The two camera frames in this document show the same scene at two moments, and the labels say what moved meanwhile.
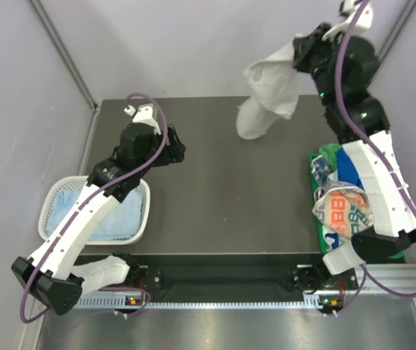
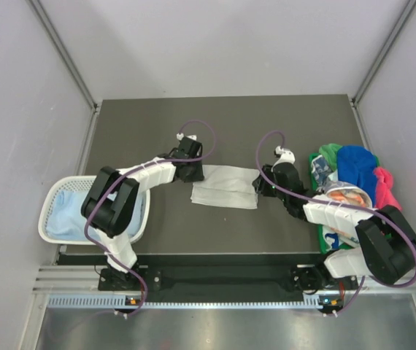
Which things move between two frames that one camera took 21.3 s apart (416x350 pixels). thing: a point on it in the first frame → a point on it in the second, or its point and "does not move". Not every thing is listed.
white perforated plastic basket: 128,224 does not move
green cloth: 329,151 does not move
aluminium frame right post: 408,10 does not move
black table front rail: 236,272 does not move
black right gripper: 303,47 → 262,187
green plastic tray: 321,235 does not move
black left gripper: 176,149 → 197,176
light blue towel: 125,222 does not move
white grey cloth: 274,90 → 227,186
